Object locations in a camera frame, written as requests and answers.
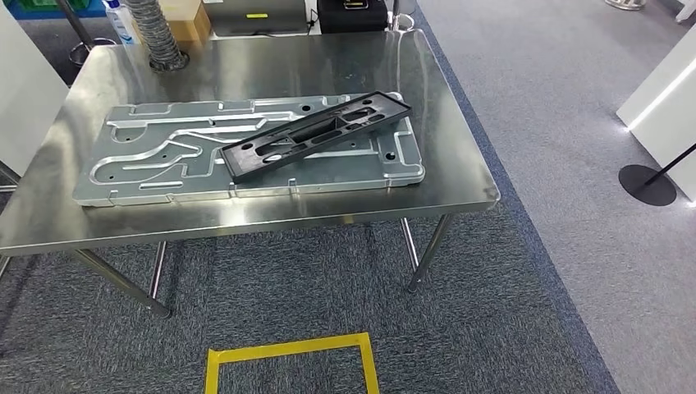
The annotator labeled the black plastic frame part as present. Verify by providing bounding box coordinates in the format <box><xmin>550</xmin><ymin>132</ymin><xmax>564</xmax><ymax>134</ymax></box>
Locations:
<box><xmin>220</xmin><ymin>90</ymin><xmax>413</xmax><ymax>185</ymax></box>

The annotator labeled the stainless steel workbench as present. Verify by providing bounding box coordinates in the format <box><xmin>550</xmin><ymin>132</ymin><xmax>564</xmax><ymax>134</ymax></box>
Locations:
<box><xmin>0</xmin><ymin>30</ymin><xmax>501</xmax><ymax>319</ymax></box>

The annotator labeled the grey stamped metal plate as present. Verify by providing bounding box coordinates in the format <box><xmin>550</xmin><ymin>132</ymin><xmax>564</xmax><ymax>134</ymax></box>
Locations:
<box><xmin>71</xmin><ymin>91</ymin><xmax>426</xmax><ymax>208</ymax></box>

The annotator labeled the yellow floor tape square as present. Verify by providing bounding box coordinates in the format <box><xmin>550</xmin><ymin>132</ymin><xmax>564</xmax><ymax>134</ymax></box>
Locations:
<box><xmin>204</xmin><ymin>332</ymin><xmax>381</xmax><ymax>394</ymax></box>

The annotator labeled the black carrying case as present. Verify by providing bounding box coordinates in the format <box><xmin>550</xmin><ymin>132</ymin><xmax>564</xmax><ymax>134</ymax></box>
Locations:
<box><xmin>317</xmin><ymin>0</ymin><xmax>389</xmax><ymax>34</ymax></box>

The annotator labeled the white desk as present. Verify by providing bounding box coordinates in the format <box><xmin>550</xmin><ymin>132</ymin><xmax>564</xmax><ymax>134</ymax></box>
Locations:
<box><xmin>206</xmin><ymin>0</ymin><xmax>392</xmax><ymax>42</ymax></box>

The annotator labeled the grey laptop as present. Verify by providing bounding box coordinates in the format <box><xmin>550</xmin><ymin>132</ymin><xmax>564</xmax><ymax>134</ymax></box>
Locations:
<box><xmin>202</xmin><ymin>0</ymin><xmax>309</xmax><ymax>38</ymax></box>

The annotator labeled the brown cardboard box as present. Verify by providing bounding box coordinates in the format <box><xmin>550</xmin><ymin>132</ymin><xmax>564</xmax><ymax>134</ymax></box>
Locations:
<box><xmin>158</xmin><ymin>0</ymin><xmax>213</xmax><ymax>44</ymax></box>

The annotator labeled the clear plastic bottle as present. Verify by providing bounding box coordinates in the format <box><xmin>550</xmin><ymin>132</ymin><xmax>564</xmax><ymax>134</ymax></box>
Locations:
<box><xmin>102</xmin><ymin>0</ymin><xmax>141</xmax><ymax>49</ymax></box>

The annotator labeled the black round-base stanchion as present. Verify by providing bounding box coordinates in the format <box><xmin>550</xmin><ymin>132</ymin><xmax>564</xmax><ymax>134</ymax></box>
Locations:
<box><xmin>54</xmin><ymin>0</ymin><xmax>117</xmax><ymax>68</ymax></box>
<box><xmin>618</xmin><ymin>142</ymin><xmax>696</xmax><ymax>208</ymax></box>

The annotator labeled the blue storage rack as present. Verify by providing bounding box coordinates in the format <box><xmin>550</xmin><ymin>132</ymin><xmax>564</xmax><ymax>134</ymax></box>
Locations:
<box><xmin>5</xmin><ymin>0</ymin><xmax>107</xmax><ymax>20</ymax></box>

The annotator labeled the white partition panel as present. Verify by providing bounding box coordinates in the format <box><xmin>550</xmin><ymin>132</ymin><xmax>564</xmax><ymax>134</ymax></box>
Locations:
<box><xmin>0</xmin><ymin>0</ymin><xmax>70</xmax><ymax>176</ymax></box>
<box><xmin>616</xmin><ymin>38</ymin><xmax>696</xmax><ymax>204</ymax></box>

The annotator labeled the green plastic crate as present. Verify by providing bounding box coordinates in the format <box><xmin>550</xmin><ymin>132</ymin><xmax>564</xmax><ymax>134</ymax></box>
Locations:
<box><xmin>16</xmin><ymin>0</ymin><xmax>88</xmax><ymax>12</ymax></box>

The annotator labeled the grey corrugated hose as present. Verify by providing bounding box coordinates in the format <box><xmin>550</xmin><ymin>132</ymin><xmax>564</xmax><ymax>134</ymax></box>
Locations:
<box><xmin>123</xmin><ymin>0</ymin><xmax>190</xmax><ymax>73</ymax></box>

